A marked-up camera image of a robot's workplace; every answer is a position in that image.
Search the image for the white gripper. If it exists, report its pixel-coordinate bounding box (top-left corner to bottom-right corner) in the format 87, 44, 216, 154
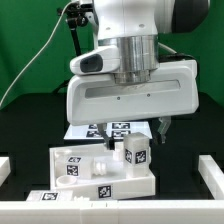
66, 60, 199, 148

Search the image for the white square tabletop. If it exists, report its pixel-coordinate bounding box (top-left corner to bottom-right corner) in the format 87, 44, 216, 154
49, 144, 155, 200

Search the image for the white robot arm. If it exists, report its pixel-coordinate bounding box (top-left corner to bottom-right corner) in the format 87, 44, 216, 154
67, 0, 210, 149

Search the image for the white marker sheet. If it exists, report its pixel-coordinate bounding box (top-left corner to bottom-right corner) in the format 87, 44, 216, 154
64, 121, 152, 140

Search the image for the white U-shaped obstacle fence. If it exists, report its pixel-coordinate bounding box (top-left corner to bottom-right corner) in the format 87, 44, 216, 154
0, 155, 224, 224

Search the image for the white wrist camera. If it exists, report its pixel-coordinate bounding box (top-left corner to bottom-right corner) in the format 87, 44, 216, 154
70, 45, 120, 75

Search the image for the white cable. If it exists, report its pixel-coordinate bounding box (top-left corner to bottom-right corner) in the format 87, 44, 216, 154
0, 0, 81, 109

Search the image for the black camera stand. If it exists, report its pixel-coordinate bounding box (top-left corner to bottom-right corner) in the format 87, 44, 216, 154
57, 1, 93, 56

